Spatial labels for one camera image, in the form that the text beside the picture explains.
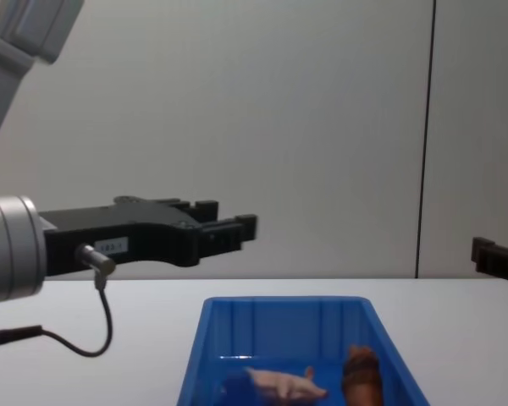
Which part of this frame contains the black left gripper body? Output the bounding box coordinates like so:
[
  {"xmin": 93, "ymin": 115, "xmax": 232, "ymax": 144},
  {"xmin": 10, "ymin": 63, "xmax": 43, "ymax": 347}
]
[{"xmin": 37, "ymin": 195, "xmax": 205, "ymax": 280}]

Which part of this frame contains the blue plastic bin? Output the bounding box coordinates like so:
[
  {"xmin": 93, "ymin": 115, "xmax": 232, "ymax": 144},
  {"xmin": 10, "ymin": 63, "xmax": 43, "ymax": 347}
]
[{"xmin": 176, "ymin": 295, "xmax": 433, "ymax": 406}]

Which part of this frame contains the pink toy figure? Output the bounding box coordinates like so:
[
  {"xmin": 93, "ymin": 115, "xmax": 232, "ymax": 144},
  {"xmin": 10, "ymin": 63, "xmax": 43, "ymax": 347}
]
[{"xmin": 244, "ymin": 365, "xmax": 329, "ymax": 403}]

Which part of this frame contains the brown toy figure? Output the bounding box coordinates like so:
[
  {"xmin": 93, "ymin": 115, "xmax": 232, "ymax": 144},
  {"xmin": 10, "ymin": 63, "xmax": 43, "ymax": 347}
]
[{"xmin": 341, "ymin": 344, "xmax": 384, "ymax": 406}]

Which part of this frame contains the thin dark gripper cable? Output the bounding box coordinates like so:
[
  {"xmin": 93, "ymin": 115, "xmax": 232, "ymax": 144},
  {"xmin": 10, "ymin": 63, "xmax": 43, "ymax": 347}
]
[{"xmin": 0, "ymin": 243, "xmax": 118, "ymax": 358}]

